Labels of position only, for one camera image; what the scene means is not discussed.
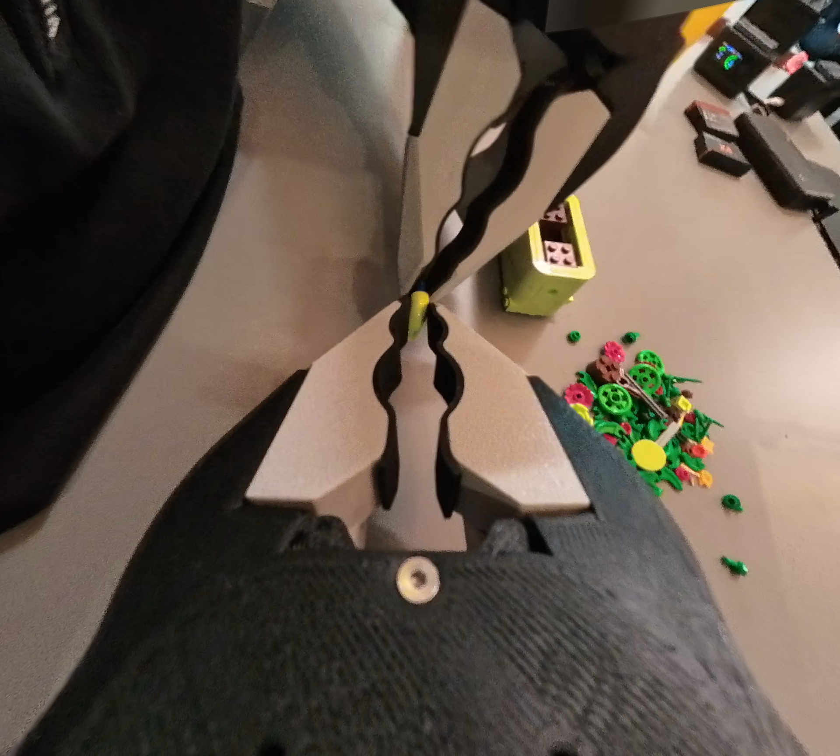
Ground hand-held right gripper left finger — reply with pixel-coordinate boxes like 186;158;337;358
244;300;404;529

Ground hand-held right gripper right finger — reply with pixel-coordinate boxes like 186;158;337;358
428;302;592;519

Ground black power brick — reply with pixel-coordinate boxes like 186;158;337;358
734;112;840;213

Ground black charging box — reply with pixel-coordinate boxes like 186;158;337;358
764;51;840;121

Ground black cable tray lid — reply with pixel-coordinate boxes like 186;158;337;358
812;212;840;272

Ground black charger with display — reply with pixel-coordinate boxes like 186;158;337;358
694;0;821;100

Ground small black battery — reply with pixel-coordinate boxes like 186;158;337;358
694;132;752;178
684;100;742;137

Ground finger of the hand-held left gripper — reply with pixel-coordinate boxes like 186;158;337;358
399;0;524;304
423;88;614;306

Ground lime toy brick pot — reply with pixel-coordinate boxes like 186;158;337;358
499;195;598;315

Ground pile of small toy pieces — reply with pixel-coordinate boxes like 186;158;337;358
563;330;749;576

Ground person's black jacket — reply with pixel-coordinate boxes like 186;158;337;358
0;0;263;534

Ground lime round toy piece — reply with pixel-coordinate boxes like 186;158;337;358
406;289;433;340

